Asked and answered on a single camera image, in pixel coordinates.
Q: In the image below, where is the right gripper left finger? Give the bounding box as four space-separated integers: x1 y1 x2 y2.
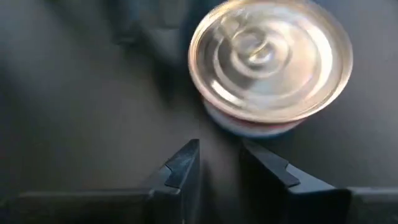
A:
18 138 201 224

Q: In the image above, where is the blue Wild Planet can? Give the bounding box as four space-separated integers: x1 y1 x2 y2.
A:
188 0 354 138

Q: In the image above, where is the black table mat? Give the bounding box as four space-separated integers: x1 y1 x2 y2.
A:
0 0 398 224

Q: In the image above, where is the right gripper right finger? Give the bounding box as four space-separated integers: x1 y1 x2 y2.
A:
241 138 398 224

